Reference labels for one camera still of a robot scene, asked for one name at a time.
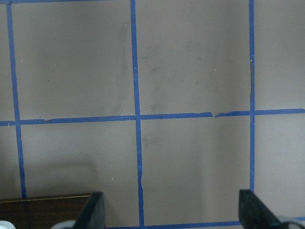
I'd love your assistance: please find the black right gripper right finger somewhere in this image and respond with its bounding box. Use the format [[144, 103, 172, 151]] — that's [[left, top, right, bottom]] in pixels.
[[238, 189, 283, 229]]

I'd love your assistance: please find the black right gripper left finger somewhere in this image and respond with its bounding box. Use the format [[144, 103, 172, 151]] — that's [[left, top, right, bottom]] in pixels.
[[74, 192, 105, 229]]

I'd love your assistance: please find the wooden drawer with white handle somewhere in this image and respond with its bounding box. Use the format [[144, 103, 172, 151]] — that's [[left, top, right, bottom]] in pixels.
[[0, 194, 90, 229]]

